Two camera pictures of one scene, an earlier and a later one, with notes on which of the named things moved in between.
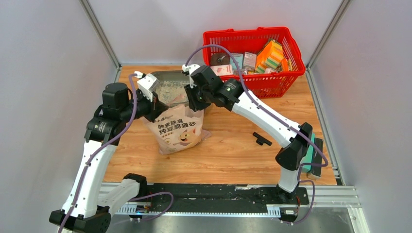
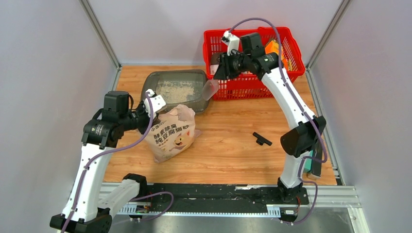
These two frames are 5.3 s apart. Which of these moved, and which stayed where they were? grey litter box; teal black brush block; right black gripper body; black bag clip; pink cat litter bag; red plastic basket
Moved: pink cat litter bag; right black gripper body
Stayed: red plastic basket; teal black brush block; black bag clip; grey litter box
